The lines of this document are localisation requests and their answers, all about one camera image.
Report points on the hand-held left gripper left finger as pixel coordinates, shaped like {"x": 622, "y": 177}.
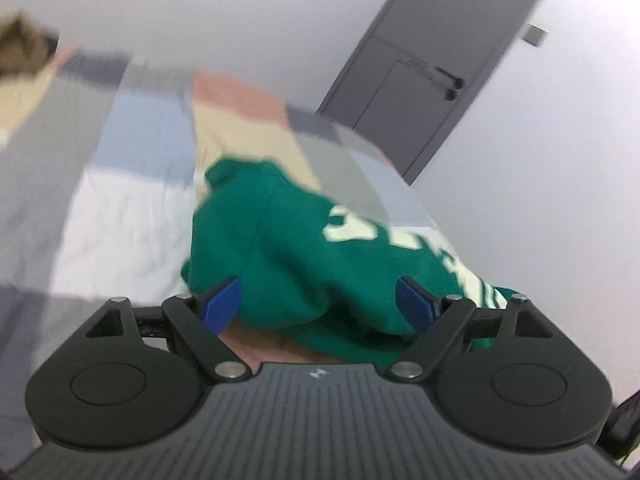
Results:
{"x": 220, "y": 305}

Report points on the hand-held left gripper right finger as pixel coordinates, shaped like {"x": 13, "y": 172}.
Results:
{"x": 415, "y": 305}

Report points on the green hoodie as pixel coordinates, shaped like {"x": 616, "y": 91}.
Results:
{"x": 280, "y": 240}

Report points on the patchwork bed blanket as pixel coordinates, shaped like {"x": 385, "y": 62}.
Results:
{"x": 125, "y": 200}

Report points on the black door lock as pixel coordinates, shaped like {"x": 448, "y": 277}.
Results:
{"x": 451, "y": 94}

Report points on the grey door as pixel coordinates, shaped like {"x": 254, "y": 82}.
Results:
{"x": 415, "y": 35}

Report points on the brown coat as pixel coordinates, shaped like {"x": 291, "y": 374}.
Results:
{"x": 25, "y": 45}

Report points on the grey light switch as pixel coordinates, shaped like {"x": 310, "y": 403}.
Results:
{"x": 535, "y": 35}

